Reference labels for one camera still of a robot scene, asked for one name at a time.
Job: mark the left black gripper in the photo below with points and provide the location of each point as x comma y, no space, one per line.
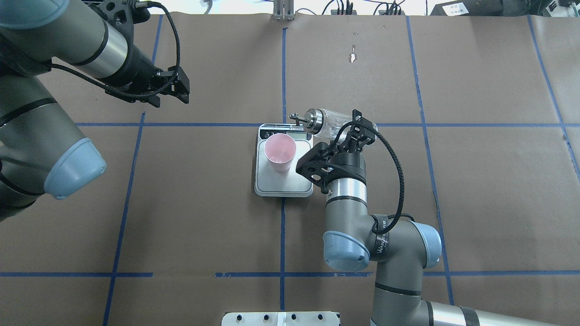
137,64

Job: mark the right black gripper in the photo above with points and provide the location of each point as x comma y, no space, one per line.
350,165

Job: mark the glass sauce dispenser bottle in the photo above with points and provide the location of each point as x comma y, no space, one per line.
322,123

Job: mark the pink plastic cup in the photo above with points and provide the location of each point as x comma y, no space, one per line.
280,150

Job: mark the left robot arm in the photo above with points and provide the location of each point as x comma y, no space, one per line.
42,149

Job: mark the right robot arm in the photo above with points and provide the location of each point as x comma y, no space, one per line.
401,249

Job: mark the silver digital kitchen scale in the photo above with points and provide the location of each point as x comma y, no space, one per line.
272,183

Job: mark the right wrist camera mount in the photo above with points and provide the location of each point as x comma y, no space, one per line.
315,165

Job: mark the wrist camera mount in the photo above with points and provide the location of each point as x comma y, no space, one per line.
315,165
121,14

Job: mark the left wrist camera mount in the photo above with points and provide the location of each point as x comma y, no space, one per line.
121,14

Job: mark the aluminium frame post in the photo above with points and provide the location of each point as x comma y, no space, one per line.
283,10

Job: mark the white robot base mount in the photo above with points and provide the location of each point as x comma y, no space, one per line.
300,318

